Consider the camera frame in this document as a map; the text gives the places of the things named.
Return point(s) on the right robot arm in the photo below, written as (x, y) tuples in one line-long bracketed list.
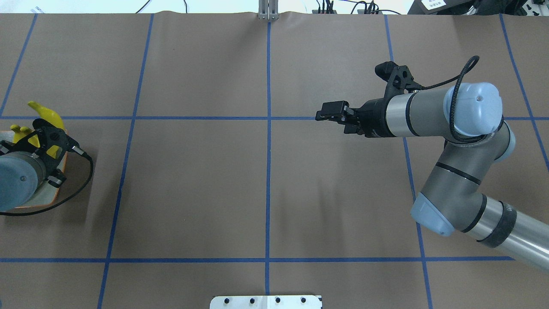
[(450, 199)]

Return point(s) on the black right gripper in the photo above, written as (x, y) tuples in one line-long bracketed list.
[(374, 118)]

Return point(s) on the yellow banana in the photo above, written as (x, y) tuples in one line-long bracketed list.
[(21, 132), (52, 117)]

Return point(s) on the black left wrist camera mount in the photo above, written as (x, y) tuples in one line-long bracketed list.
[(53, 175)]

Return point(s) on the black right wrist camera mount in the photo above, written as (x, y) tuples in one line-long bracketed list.
[(398, 79)]

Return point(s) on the aluminium frame post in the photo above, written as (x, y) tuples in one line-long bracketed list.
[(268, 10)]

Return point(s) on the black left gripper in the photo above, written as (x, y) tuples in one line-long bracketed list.
[(53, 180)]

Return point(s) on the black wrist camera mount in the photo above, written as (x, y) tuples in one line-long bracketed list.
[(53, 175), (398, 79)]

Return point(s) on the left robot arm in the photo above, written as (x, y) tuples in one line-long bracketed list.
[(27, 175)]

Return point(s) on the grey square plate orange rim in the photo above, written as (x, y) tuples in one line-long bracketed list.
[(45, 194)]

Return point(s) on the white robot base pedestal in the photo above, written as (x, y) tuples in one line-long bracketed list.
[(267, 302)]

